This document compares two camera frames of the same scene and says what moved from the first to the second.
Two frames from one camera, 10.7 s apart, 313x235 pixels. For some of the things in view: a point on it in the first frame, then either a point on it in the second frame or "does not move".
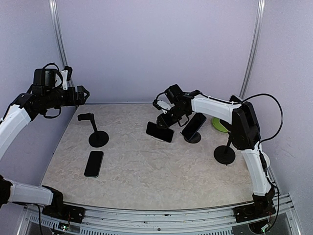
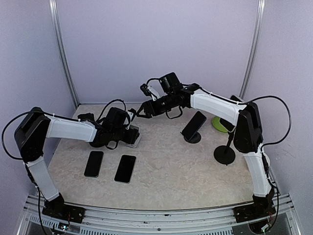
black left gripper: (72, 101) → (131, 138)
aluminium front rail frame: (99, 221) does not move
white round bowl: (267, 158) does not move
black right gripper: (165, 123) → (146, 105)
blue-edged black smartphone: (93, 164) does not move
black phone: (165, 134) → (125, 169)
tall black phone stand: (224, 154) does not move
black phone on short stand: (193, 126) does not move
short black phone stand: (194, 139) does not move
